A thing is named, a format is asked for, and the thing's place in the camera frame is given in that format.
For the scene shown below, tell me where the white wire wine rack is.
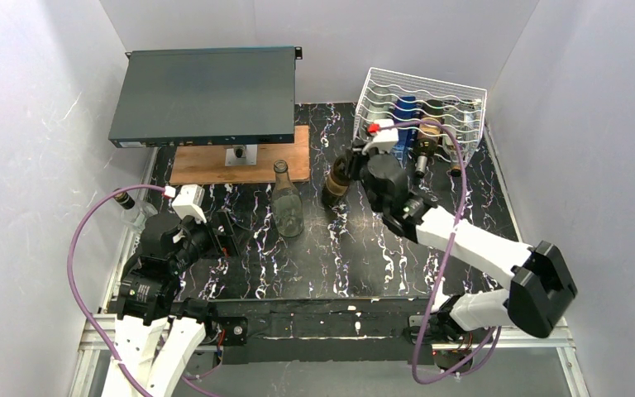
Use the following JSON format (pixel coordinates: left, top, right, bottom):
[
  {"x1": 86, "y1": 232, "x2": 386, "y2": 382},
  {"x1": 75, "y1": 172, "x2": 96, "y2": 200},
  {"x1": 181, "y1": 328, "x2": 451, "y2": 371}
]
[{"x1": 353, "y1": 67, "x2": 487, "y2": 164}]

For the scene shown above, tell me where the clear glass bottle tall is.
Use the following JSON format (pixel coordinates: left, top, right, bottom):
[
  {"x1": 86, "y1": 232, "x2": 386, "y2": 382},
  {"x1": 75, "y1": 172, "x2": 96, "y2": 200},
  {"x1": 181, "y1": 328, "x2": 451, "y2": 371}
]
[{"x1": 271, "y1": 160, "x2": 303, "y2": 238}]

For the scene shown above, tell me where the clear bottle black cap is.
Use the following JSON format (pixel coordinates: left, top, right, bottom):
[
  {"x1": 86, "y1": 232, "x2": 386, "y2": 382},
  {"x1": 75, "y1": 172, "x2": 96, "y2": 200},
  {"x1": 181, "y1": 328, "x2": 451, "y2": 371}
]
[{"x1": 113, "y1": 191, "x2": 158, "y2": 234}]

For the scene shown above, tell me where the grey network switch box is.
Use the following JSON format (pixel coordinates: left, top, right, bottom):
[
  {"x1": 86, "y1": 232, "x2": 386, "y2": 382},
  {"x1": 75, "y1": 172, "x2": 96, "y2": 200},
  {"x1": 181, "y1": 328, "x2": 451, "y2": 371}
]
[{"x1": 108, "y1": 45, "x2": 303, "y2": 148}]

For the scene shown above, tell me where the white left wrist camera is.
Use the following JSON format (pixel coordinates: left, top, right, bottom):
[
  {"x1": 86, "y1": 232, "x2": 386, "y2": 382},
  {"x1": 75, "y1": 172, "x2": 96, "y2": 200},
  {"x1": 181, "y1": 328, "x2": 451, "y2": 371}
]
[{"x1": 163, "y1": 184, "x2": 207, "y2": 224}]

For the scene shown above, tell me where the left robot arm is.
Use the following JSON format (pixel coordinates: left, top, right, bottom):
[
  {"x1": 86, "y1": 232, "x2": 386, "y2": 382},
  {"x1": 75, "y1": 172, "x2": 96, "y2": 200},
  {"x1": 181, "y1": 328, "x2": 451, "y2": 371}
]
[{"x1": 102, "y1": 210, "x2": 239, "y2": 396}]

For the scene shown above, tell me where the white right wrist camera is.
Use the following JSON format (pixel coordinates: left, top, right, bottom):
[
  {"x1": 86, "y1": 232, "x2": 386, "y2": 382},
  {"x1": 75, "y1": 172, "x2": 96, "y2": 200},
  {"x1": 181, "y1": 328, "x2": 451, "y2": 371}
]
[{"x1": 361, "y1": 119, "x2": 399, "y2": 155}]

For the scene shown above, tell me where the clear glass bottle gold label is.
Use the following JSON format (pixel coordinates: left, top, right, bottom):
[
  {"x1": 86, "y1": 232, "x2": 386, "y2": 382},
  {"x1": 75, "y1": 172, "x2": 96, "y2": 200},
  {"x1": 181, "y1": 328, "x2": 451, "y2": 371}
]
[{"x1": 362, "y1": 94, "x2": 389, "y2": 127}]

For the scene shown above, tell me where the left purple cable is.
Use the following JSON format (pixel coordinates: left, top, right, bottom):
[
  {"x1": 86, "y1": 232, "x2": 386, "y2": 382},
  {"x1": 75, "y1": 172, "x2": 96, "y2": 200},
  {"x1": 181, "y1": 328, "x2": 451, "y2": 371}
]
[{"x1": 66, "y1": 184, "x2": 231, "y2": 397}]

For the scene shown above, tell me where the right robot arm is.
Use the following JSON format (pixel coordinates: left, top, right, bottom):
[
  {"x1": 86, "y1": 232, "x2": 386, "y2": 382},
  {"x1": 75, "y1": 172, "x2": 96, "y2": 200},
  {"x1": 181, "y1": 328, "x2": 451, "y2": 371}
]
[{"x1": 347, "y1": 151, "x2": 578, "y2": 339}]

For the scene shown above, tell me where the metal stand post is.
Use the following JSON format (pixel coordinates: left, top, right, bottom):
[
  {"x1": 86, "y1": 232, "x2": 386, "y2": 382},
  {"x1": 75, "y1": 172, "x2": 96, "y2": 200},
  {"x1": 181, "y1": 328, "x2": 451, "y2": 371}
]
[{"x1": 225, "y1": 145, "x2": 258, "y2": 167}]

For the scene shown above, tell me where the dark green bottle silver neck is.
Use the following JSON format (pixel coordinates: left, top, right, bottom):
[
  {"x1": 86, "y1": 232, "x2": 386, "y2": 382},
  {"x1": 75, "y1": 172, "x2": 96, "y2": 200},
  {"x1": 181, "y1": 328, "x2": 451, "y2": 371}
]
[{"x1": 414, "y1": 99, "x2": 443, "y2": 179}]

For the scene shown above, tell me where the blue rectangular glass bottle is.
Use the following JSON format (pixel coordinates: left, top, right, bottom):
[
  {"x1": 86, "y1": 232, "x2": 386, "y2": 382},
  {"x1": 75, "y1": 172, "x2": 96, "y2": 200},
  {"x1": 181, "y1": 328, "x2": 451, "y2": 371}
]
[{"x1": 391, "y1": 95, "x2": 420, "y2": 165}]

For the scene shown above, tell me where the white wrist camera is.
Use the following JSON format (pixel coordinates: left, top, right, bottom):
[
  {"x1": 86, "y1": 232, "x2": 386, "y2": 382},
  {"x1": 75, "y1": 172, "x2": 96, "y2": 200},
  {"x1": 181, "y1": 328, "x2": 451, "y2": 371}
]
[
  {"x1": 361, "y1": 119, "x2": 399, "y2": 155},
  {"x1": 163, "y1": 184, "x2": 207, "y2": 224}
]

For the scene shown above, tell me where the dark wine bottle white label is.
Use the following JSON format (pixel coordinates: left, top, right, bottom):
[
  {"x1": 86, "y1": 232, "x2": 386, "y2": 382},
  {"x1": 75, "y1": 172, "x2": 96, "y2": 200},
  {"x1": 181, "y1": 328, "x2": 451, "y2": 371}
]
[{"x1": 322, "y1": 155, "x2": 351, "y2": 208}]

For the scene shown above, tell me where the wooden board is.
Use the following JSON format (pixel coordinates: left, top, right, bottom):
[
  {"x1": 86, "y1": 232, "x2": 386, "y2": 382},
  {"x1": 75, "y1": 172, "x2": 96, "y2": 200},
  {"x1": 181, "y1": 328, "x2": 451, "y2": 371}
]
[{"x1": 169, "y1": 126, "x2": 311, "y2": 185}]

